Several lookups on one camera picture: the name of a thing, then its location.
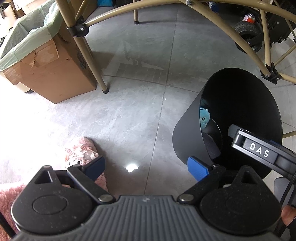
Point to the blue plush toy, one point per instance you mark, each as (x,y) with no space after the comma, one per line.
(204,114)

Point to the pink fluffy rug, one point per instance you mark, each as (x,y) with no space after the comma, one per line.
(10,191)

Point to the cardboard box green liner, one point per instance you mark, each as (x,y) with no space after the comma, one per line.
(40,53)

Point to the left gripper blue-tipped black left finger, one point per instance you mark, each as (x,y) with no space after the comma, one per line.
(84,178)

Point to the black round trash bin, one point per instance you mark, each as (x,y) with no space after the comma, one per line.
(234,96)

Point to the person hand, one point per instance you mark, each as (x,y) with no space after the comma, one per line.
(288,214)

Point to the black cart wheel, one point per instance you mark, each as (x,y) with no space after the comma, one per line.
(251,33)

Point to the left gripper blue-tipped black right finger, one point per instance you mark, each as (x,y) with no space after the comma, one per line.
(208,178)

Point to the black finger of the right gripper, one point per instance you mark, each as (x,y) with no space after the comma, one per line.
(232,132)

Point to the tan folding table frame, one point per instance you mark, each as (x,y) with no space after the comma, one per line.
(154,71)

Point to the pink slipper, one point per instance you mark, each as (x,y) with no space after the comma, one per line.
(81,154)

